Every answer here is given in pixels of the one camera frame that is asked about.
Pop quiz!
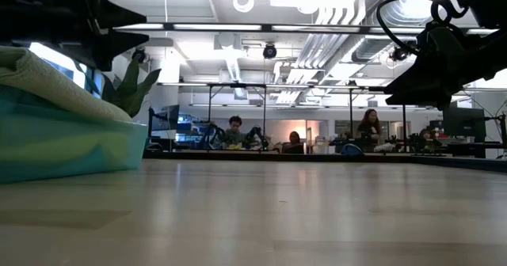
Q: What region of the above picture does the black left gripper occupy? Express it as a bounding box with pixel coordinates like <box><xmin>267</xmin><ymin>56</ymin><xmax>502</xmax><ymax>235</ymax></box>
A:
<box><xmin>39</xmin><ymin>0</ymin><xmax>151</xmax><ymax>72</ymax></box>

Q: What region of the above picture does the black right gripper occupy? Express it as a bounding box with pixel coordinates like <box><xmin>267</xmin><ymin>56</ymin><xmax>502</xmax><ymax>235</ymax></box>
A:
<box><xmin>383</xmin><ymin>20</ymin><xmax>507</xmax><ymax>111</ymax></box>

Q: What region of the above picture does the pale green microfiber towel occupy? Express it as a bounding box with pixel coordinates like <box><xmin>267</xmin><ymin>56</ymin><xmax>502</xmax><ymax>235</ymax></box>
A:
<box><xmin>0</xmin><ymin>46</ymin><xmax>134</xmax><ymax>124</ymax></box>

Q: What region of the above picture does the black ceiling-mounted device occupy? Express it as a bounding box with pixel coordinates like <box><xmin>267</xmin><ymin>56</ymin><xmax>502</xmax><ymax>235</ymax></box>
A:
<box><xmin>390</xmin><ymin>46</ymin><xmax>410</xmax><ymax>63</ymax></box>

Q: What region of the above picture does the person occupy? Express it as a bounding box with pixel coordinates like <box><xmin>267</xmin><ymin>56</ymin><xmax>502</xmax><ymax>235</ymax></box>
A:
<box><xmin>356</xmin><ymin>108</ymin><xmax>382</xmax><ymax>143</ymax></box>
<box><xmin>221</xmin><ymin>115</ymin><xmax>251</xmax><ymax>150</ymax></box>
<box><xmin>281</xmin><ymin>130</ymin><xmax>305</xmax><ymax>154</ymax></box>
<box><xmin>418</xmin><ymin>127</ymin><xmax>440</xmax><ymax>150</ymax></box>

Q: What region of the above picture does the black computer monitor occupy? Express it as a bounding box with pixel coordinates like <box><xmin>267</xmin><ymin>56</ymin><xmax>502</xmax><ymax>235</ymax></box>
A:
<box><xmin>442</xmin><ymin>106</ymin><xmax>487</xmax><ymax>143</ymax></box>
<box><xmin>150</xmin><ymin>104</ymin><xmax>181</xmax><ymax>131</ymax></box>

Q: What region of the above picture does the large glass window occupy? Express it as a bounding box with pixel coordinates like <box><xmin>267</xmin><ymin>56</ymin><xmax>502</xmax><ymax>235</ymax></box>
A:
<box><xmin>29</xmin><ymin>42</ymin><xmax>103</xmax><ymax>100</ymax></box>

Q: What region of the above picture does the green succulent plant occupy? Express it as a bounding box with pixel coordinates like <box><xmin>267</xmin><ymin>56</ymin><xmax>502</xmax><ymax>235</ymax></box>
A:
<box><xmin>101</xmin><ymin>58</ymin><xmax>162</xmax><ymax>119</ymax></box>

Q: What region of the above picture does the dark blue rounded object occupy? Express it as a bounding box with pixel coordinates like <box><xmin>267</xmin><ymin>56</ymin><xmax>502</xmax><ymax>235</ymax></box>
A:
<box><xmin>341</xmin><ymin>142</ymin><xmax>365</xmax><ymax>158</ymax></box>

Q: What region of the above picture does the long ceiling light fixture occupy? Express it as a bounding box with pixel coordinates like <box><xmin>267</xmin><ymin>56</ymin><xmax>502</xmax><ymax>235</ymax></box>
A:
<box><xmin>114</xmin><ymin>21</ymin><xmax>270</xmax><ymax>32</ymax></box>
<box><xmin>271</xmin><ymin>24</ymin><xmax>500</xmax><ymax>36</ymax></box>

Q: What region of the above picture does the round white ceiling lamp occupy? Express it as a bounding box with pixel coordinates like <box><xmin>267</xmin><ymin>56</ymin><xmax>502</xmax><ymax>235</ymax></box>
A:
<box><xmin>232</xmin><ymin>0</ymin><xmax>256</xmax><ymax>14</ymax></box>

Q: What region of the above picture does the silver ventilation duct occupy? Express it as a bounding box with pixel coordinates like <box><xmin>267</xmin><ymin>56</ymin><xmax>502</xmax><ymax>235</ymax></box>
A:
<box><xmin>350</xmin><ymin>0</ymin><xmax>440</xmax><ymax>63</ymax></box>

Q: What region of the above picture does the black metal rig frame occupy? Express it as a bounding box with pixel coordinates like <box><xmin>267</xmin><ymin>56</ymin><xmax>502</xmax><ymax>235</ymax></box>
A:
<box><xmin>208</xmin><ymin>82</ymin><xmax>268</xmax><ymax>139</ymax></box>
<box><xmin>347</xmin><ymin>85</ymin><xmax>408</xmax><ymax>145</ymax></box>

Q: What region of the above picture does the black metal table frame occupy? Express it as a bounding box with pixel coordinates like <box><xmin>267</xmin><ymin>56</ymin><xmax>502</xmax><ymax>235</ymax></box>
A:
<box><xmin>142</xmin><ymin>149</ymin><xmax>507</xmax><ymax>173</ymax></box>

